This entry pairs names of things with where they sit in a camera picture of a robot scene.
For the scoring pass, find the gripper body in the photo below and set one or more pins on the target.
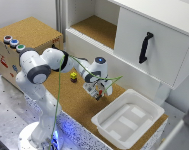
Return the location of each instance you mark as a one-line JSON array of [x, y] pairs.
[[91, 88]]

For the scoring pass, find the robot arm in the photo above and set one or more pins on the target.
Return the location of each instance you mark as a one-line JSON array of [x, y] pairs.
[[37, 68]]

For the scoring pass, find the yellow block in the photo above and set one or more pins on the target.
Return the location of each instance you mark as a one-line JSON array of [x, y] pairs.
[[73, 77]]

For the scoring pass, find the white plastic box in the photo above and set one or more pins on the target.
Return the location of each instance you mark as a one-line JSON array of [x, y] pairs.
[[129, 120]]

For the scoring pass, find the white cabinet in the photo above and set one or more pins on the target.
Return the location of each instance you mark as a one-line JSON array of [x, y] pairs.
[[94, 31]]

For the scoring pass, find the white sliding door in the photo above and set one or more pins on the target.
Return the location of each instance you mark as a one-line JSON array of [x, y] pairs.
[[154, 46]]

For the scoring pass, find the green button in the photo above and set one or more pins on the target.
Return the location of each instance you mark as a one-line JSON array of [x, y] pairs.
[[20, 47]]

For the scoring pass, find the wooden drawer box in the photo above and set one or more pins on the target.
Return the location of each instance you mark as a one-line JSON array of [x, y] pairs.
[[25, 36]]

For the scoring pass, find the blue button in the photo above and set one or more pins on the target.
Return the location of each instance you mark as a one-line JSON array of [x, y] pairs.
[[14, 42]]

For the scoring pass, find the red button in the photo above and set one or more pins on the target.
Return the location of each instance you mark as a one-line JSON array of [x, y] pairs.
[[7, 39]]

